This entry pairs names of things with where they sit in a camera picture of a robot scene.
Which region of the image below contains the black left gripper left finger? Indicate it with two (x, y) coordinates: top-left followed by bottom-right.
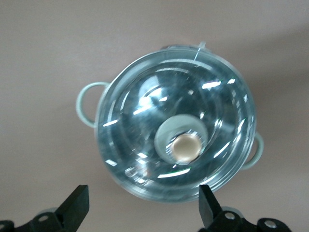
(0, 185), (90, 232)

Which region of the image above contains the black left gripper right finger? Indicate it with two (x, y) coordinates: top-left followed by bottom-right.
(199, 185), (290, 232)

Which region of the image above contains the glass pot lid with knob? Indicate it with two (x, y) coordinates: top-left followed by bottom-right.
(95, 47), (255, 201)

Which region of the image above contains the steel pot with grey handles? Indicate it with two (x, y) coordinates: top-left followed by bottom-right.
(77, 42), (264, 201)

